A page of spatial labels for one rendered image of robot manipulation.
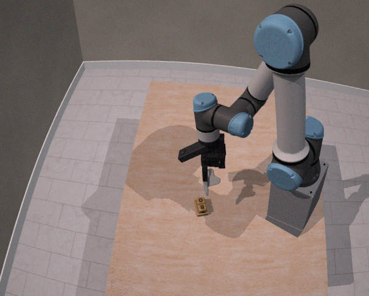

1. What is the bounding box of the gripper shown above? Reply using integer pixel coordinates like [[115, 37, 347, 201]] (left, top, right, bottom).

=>
[[199, 133, 226, 196]]

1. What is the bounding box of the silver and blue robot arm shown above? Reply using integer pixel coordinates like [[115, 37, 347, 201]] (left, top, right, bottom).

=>
[[193, 4, 324, 191]]

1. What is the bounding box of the brown wooden number cube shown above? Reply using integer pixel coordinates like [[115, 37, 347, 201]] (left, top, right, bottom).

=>
[[198, 204, 207, 214], [196, 197, 205, 206]]

